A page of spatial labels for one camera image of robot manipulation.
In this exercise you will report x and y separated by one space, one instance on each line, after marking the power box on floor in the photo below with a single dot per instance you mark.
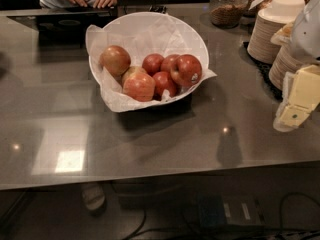
224 211

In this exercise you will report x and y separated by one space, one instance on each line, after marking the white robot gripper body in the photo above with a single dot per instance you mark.
307 34

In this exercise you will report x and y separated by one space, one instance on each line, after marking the rear paper plate stack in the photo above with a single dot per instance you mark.
269 20

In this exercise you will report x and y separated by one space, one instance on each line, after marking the glass jar with cereal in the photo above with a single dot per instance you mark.
226 13

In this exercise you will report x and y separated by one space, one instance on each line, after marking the red apple back right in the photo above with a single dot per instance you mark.
168 63

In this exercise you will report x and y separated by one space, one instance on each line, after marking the white paper liner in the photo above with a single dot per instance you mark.
140 37

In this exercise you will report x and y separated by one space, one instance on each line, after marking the white bowl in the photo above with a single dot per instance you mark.
146 34

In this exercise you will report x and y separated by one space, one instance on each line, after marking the yellowish red apple far left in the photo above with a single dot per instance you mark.
115 59

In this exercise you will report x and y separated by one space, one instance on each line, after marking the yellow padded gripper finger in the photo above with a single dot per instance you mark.
282 36
301 96

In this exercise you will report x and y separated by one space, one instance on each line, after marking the front paper plate stack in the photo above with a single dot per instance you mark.
282 64

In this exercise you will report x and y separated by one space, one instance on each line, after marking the red yellow apple front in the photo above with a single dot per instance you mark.
139 86

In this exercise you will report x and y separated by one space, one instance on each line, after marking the white shoe under table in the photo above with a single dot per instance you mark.
93 196

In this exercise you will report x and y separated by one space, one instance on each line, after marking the pale apple behind front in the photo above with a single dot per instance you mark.
131 70

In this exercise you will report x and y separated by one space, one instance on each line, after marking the black mat under plates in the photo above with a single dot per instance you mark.
264 69

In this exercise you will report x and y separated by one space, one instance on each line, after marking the paper plate stack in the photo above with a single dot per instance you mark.
269 20
282 64

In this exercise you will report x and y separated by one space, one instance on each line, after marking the red apple back middle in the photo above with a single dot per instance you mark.
152 63

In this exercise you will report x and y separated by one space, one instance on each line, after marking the red apple with sticker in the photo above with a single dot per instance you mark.
186 70

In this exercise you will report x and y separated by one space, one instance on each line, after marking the small red apple front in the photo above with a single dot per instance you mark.
163 81

